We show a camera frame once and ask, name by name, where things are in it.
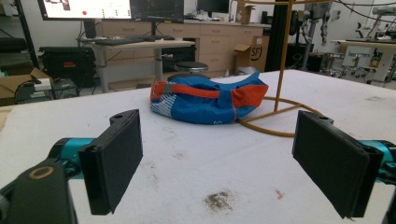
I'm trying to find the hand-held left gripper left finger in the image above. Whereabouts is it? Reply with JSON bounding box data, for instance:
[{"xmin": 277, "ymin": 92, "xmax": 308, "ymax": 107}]
[{"xmin": 49, "ymin": 108, "xmax": 144, "ymax": 217}]

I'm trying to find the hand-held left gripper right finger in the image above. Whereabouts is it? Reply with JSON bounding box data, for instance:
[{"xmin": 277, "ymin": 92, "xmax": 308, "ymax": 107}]
[{"xmin": 291, "ymin": 109, "xmax": 396, "ymax": 219}]

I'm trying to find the yellow metal hat stand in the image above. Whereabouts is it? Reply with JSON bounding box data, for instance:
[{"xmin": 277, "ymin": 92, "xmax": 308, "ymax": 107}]
[{"xmin": 235, "ymin": 0, "xmax": 335, "ymax": 138}]

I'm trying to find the blue and orange bag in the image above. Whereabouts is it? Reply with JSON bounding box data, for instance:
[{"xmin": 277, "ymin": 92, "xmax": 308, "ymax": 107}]
[{"xmin": 149, "ymin": 71, "xmax": 270, "ymax": 126}]

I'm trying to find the black equipment case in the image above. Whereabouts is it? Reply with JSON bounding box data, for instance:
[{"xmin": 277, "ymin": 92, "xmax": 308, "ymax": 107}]
[{"xmin": 38, "ymin": 46, "xmax": 97, "ymax": 90}]

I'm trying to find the white workbench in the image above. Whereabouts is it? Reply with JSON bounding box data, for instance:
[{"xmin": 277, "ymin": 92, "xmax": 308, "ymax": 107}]
[{"xmin": 330, "ymin": 38, "xmax": 396, "ymax": 84}]

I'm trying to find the beige standing desk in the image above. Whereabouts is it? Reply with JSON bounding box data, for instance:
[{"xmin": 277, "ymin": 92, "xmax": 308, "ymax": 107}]
[{"xmin": 78, "ymin": 36, "xmax": 196, "ymax": 93}]

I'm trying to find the black keyboard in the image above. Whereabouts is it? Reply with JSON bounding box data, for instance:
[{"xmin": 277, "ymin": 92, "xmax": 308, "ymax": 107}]
[{"xmin": 94, "ymin": 36, "xmax": 157, "ymax": 47}]

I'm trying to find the open cardboard box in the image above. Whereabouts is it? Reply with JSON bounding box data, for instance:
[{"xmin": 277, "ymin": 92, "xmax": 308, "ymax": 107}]
[{"xmin": 0, "ymin": 66, "xmax": 54, "ymax": 107}]

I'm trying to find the black round stool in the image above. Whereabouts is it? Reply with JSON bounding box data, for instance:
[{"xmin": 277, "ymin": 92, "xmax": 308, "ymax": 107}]
[{"xmin": 167, "ymin": 61, "xmax": 211, "ymax": 82}]

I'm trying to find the cardboard box with black logo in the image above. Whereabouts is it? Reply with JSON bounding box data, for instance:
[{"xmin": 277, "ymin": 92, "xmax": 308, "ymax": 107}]
[{"xmin": 233, "ymin": 35, "xmax": 271, "ymax": 76}]

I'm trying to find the black metal pillar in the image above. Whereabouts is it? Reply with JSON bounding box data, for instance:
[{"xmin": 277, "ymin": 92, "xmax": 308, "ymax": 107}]
[{"xmin": 263, "ymin": 0, "xmax": 293, "ymax": 73}]

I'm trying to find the white computer monitor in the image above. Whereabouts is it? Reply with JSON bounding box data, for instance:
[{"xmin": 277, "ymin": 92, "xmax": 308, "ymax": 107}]
[{"xmin": 36, "ymin": 0, "xmax": 133, "ymax": 21}]

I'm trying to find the black metal rack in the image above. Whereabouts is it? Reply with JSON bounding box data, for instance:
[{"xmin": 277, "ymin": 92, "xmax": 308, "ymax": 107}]
[{"xmin": 0, "ymin": 0, "xmax": 41, "ymax": 70}]

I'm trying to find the wooden drawer cabinet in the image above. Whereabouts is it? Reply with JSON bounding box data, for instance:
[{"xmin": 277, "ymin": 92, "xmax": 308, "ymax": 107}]
[{"xmin": 101, "ymin": 19, "xmax": 271, "ymax": 78}]

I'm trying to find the dark computer monitor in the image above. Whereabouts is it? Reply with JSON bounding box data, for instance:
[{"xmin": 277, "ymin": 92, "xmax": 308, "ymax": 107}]
[{"xmin": 129, "ymin": 0, "xmax": 185, "ymax": 24}]

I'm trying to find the small cardboard box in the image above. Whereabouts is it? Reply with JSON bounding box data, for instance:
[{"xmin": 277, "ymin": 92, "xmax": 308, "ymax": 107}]
[{"xmin": 234, "ymin": 1, "xmax": 257, "ymax": 24}]

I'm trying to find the small black monitor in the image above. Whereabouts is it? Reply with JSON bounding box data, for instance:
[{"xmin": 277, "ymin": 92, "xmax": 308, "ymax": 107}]
[{"xmin": 196, "ymin": 0, "xmax": 231, "ymax": 19}]

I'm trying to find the black overhead cable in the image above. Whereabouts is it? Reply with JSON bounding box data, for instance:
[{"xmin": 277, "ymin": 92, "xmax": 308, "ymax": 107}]
[{"xmin": 334, "ymin": 0, "xmax": 396, "ymax": 24}]

